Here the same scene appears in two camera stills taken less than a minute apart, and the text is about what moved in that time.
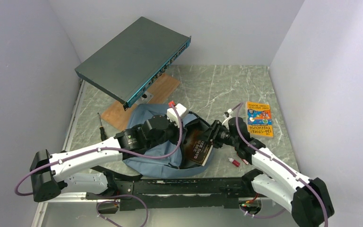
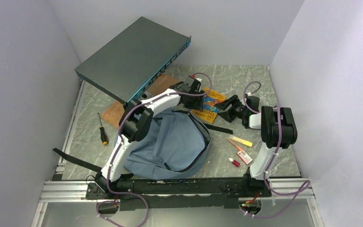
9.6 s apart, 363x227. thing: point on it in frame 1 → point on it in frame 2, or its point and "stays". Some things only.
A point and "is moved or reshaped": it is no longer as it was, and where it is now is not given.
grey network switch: (133, 60) stays
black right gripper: (215, 126) → (223, 105)
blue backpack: (175, 163) is moved or reshaped
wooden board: (116, 116) stays
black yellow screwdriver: (103, 136) stays
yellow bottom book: (259, 119) is moved or reshaped
